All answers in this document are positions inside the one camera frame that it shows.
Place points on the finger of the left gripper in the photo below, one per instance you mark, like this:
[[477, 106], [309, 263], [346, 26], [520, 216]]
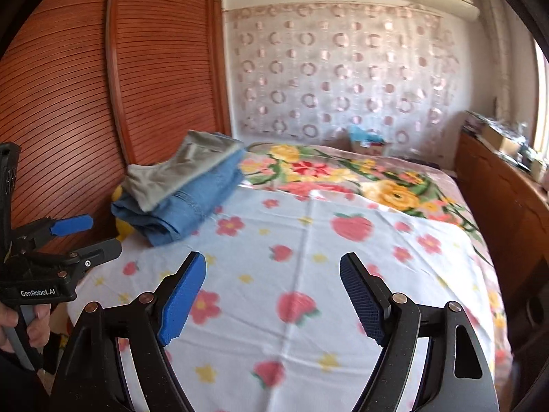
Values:
[[81, 261], [41, 231]]

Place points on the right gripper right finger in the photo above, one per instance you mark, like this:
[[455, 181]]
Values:
[[455, 374]]

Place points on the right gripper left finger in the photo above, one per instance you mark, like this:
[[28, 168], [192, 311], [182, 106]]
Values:
[[91, 374]]

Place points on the grey-green pants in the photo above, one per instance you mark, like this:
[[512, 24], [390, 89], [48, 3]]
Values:
[[199, 153]]

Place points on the yellow toy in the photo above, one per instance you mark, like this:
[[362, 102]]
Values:
[[124, 229]]

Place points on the folded blue jeans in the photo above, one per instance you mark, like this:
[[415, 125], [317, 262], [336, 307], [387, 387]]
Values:
[[182, 213]]

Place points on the wooden louvered wardrobe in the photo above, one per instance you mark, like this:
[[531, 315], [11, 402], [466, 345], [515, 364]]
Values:
[[89, 87]]

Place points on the wooden side cabinet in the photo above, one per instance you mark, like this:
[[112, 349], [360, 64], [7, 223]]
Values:
[[512, 216]]

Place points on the white floral bed sheet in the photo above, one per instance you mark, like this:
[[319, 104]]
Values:
[[273, 328]]

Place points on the pink floral blanket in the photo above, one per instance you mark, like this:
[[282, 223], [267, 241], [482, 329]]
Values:
[[400, 185]]

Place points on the cardboard box on cabinet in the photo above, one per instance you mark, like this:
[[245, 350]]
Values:
[[498, 141]]

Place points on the cardboard box with blue bag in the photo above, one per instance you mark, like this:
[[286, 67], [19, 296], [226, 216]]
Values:
[[368, 142]]

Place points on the sheer circle-pattern curtain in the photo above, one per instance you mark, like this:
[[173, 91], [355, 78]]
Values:
[[323, 72]]

